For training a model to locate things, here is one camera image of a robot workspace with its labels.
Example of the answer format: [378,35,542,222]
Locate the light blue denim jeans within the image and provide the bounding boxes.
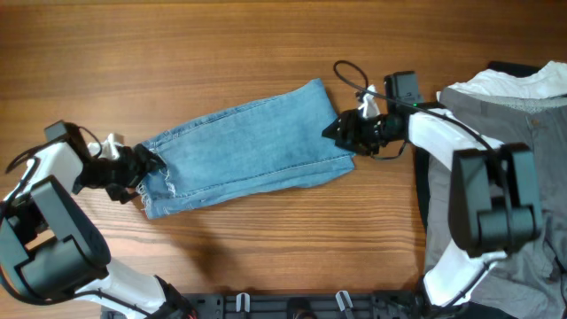
[137,79,354,219]

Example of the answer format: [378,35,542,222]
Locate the black garment under pile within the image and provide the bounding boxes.
[414,61,541,230]

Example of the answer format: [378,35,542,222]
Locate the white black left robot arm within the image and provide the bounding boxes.
[1,128,198,318]

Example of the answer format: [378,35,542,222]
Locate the grey shorts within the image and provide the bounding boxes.
[423,88,566,318]

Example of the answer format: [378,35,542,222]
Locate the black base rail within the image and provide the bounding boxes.
[186,290,422,319]

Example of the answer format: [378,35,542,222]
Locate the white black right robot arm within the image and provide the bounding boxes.
[322,105,542,317]

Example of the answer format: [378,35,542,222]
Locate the white garment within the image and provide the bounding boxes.
[448,61,566,99]

